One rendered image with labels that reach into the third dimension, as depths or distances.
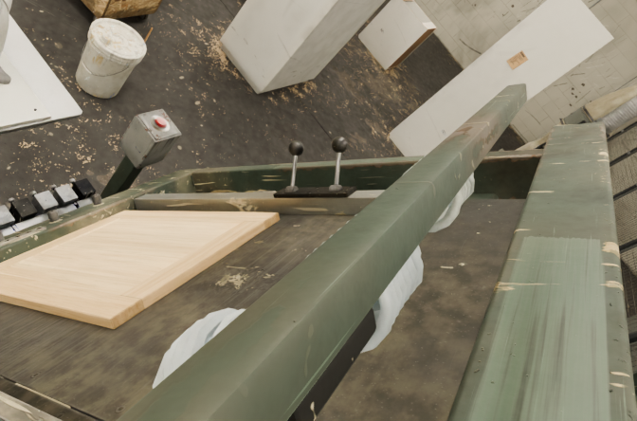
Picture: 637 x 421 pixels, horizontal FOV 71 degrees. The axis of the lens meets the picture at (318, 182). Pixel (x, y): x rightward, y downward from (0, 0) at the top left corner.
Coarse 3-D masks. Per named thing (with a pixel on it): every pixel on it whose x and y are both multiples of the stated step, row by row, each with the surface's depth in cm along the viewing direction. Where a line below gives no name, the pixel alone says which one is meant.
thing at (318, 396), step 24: (216, 312) 16; (240, 312) 16; (192, 336) 15; (360, 336) 14; (168, 360) 16; (336, 360) 13; (336, 384) 13; (0, 408) 41; (24, 408) 41; (312, 408) 12
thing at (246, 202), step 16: (224, 192) 120; (240, 192) 117; (256, 192) 114; (272, 192) 111; (368, 192) 96; (144, 208) 133; (160, 208) 129; (176, 208) 125; (192, 208) 122; (208, 208) 118; (224, 208) 115; (240, 208) 112; (256, 208) 110; (272, 208) 107; (288, 208) 104; (304, 208) 102; (320, 208) 100; (336, 208) 98; (352, 208) 96
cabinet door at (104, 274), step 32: (96, 224) 122; (128, 224) 117; (160, 224) 111; (192, 224) 106; (224, 224) 101; (256, 224) 96; (32, 256) 104; (64, 256) 100; (96, 256) 96; (128, 256) 92; (160, 256) 89; (192, 256) 85; (224, 256) 87; (0, 288) 87; (32, 288) 84; (64, 288) 81; (96, 288) 79; (128, 288) 76; (160, 288) 74; (96, 320) 69
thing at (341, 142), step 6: (336, 138) 100; (342, 138) 100; (336, 144) 99; (342, 144) 99; (336, 150) 100; (342, 150) 100; (336, 162) 100; (336, 168) 100; (336, 174) 99; (336, 180) 99; (330, 186) 99; (336, 186) 98
